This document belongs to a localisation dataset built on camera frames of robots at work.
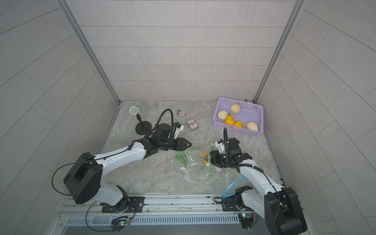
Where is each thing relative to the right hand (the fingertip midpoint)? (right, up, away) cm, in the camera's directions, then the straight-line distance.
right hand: (207, 159), depth 80 cm
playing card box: (-9, +18, +21) cm, 29 cm away
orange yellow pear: (+17, +21, +19) cm, 33 cm away
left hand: (-9, +8, -1) cm, 12 cm away
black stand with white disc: (-43, +16, +19) cm, 49 cm away
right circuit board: (+18, -25, -12) cm, 33 cm away
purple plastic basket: (+26, +23, +26) cm, 43 cm away
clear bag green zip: (-7, -4, +1) cm, 8 cm away
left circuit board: (-42, -24, -15) cm, 50 cm away
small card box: (-17, +26, +28) cm, 41 cm away
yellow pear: (+23, +29, +25) cm, 45 cm away
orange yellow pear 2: (+23, +18, +18) cm, 35 cm away
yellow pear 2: (+31, +17, +15) cm, 39 cm away
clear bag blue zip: (+9, -12, -3) cm, 15 cm away
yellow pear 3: (+12, +25, +21) cm, 35 cm away
